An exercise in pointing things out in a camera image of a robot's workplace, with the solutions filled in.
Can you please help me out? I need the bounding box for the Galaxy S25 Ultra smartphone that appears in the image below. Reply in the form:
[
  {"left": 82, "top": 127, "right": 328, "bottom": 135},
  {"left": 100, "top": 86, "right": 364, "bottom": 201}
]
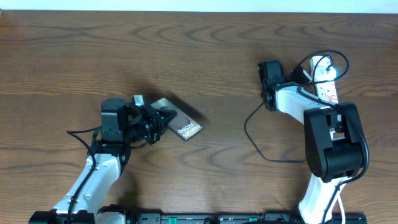
[{"left": 151, "top": 98, "right": 203, "bottom": 141}]

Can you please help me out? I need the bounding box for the black charging cable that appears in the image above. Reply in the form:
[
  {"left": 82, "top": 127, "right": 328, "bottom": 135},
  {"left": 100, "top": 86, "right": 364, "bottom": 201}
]
[{"left": 243, "top": 50, "right": 350, "bottom": 164}]

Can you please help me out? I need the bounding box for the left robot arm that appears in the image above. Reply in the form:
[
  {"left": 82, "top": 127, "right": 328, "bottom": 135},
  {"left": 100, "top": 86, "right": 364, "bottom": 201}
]
[{"left": 29, "top": 96, "right": 177, "bottom": 223}]

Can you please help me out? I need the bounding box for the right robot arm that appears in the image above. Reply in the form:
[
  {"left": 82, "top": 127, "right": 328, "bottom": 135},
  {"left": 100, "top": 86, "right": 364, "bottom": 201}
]
[{"left": 257, "top": 55, "right": 369, "bottom": 223}]

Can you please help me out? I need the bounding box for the white USB charger plug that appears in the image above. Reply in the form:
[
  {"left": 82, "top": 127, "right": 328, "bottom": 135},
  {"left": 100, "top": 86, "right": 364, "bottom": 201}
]
[{"left": 314, "top": 65, "right": 337, "bottom": 82}]

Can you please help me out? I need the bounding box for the white power strip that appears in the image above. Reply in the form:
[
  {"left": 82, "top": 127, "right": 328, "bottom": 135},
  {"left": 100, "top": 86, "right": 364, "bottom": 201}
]
[{"left": 310, "top": 55, "right": 338, "bottom": 103}]

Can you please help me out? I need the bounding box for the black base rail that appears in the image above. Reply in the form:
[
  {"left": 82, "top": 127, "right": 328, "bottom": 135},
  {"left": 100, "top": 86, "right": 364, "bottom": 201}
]
[{"left": 93, "top": 212, "right": 368, "bottom": 224}]

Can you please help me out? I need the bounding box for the white power strip cord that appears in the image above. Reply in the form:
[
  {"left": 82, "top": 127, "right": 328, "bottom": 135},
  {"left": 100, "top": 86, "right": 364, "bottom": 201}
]
[{"left": 335, "top": 183, "right": 346, "bottom": 224}]

